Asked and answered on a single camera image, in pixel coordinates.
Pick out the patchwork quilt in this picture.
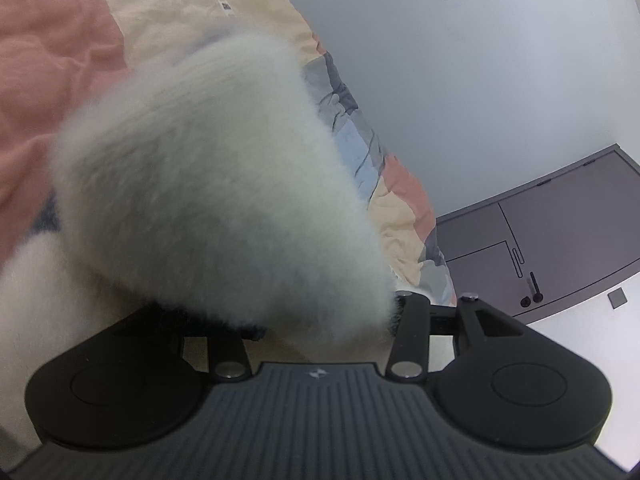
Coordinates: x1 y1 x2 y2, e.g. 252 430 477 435
0 0 458 311

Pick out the grey door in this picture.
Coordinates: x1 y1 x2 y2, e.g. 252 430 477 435
435 144 640 318

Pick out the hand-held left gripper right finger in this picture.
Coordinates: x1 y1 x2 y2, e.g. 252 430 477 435
385 290 526 382

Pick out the cream striped fleece blanket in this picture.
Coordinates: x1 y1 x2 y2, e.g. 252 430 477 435
0 27 401 466

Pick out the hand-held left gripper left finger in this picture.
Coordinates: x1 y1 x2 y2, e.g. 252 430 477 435
112 305 266 382

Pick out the black door handle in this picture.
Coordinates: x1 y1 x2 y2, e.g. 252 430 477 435
520 272 545 309

